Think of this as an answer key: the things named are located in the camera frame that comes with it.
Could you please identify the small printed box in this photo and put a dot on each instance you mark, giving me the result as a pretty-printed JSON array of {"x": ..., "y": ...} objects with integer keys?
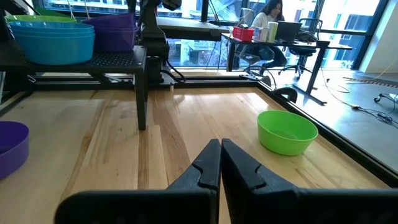
[{"x": 260, "y": 34}]

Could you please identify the green plastic mini bowl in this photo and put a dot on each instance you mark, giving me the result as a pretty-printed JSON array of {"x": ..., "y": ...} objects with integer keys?
[
  {"x": 286, "y": 137},
  {"x": 37, "y": 18}
]

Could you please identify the grey standing desk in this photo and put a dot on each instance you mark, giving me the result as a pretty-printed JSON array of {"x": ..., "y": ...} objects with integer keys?
[{"x": 192, "y": 28}]

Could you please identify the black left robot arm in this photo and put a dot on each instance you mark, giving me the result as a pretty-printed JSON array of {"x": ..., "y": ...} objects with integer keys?
[{"x": 152, "y": 34}]

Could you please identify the white paper roll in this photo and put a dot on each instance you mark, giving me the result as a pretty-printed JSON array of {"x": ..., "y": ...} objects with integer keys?
[{"x": 272, "y": 31}]

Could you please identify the black floor fan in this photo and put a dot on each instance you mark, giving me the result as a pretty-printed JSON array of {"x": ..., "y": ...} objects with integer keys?
[{"x": 266, "y": 81}]

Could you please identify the black office desk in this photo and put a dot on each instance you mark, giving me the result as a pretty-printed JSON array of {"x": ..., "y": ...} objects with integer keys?
[{"x": 329, "y": 46}]

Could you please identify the black rolling stand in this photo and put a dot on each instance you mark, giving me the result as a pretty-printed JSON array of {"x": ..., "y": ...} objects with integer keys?
[{"x": 377, "y": 99}]

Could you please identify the black aluminium table frame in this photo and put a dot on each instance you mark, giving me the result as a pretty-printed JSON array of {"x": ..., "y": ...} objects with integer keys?
[{"x": 211, "y": 83}]

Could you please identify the black office chair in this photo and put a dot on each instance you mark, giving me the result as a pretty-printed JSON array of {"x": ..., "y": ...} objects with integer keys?
[
  {"x": 308, "y": 37},
  {"x": 248, "y": 57}
]

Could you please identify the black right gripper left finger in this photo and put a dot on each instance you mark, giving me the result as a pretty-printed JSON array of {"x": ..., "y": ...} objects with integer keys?
[{"x": 199, "y": 202}]

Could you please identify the black laptop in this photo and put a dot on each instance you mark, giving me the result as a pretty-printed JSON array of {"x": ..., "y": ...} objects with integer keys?
[{"x": 288, "y": 31}]

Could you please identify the red storage box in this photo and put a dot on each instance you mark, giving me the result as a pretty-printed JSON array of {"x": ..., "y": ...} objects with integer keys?
[{"x": 243, "y": 34}]

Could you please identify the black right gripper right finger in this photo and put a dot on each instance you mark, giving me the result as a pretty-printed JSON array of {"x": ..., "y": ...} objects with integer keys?
[{"x": 248, "y": 199}]

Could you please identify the blue plastic mini bowl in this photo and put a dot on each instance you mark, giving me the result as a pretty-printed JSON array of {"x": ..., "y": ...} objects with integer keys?
[
  {"x": 46, "y": 25},
  {"x": 56, "y": 49},
  {"x": 46, "y": 31}
]

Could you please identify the black perforated metal shelf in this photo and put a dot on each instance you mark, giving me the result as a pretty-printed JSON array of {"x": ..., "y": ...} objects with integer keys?
[{"x": 118, "y": 59}]

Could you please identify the person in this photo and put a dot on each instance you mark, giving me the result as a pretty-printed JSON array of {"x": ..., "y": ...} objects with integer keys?
[{"x": 264, "y": 18}]

